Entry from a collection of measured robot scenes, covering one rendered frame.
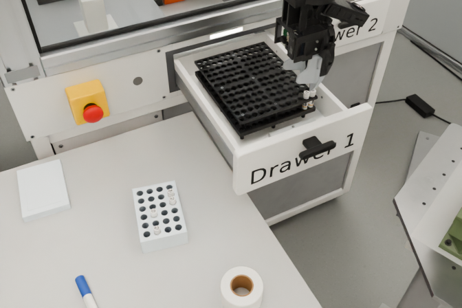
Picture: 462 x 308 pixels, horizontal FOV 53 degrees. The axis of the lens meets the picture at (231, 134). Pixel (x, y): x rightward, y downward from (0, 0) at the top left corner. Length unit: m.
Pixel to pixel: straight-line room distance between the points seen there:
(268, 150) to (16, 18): 0.50
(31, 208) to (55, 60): 0.29
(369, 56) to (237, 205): 0.69
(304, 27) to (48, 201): 0.58
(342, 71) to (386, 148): 0.87
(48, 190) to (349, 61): 0.87
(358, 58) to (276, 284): 0.77
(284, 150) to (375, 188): 1.21
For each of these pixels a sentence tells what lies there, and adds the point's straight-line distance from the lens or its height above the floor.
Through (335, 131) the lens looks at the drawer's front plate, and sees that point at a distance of 0.89.
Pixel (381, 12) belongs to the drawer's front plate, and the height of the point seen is 0.89.
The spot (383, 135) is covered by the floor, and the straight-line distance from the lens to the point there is 2.26.
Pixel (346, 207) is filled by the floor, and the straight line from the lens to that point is 1.93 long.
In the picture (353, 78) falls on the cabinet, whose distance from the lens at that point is 1.44.
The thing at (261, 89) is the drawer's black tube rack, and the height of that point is 0.90.
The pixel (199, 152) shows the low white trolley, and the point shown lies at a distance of 1.02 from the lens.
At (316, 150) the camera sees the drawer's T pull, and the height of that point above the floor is 0.91.
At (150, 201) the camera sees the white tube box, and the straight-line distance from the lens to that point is 0.90.
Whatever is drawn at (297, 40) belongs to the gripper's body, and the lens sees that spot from 0.80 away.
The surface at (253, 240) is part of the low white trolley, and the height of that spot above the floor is 0.76.
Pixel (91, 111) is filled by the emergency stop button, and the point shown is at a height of 0.89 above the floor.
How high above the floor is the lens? 1.51
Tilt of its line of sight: 45 degrees down
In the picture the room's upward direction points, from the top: 1 degrees clockwise
